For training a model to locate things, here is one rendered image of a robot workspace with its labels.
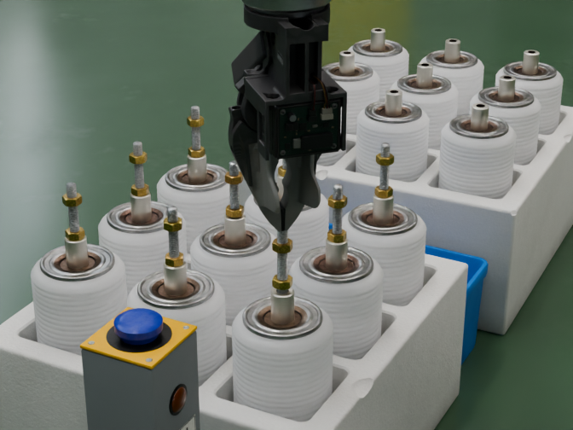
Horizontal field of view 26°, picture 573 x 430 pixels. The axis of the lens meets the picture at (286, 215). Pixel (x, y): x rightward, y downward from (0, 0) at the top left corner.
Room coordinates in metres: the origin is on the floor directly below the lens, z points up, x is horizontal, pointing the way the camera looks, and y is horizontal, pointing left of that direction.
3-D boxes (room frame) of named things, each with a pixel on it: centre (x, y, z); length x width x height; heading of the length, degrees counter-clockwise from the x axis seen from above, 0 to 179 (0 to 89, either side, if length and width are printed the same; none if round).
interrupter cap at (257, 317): (1.01, 0.00, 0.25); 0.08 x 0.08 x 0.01
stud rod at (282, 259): (1.01, 0.00, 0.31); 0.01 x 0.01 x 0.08
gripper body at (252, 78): (0.98, 0.00, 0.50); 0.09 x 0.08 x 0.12; 18
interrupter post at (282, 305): (1.01, 0.00, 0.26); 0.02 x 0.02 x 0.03
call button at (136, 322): (0.87, 0.12, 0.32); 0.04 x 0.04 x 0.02
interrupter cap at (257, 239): (1.17, 0.05, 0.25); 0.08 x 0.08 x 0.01
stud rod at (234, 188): (1.17, 0.05, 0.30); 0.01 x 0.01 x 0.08
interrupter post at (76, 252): (1.11, 0.21, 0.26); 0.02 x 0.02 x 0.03
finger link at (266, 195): (0.98, 0.01, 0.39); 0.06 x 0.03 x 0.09; 18
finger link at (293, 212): (0.99, -0.02, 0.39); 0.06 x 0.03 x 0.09; 18
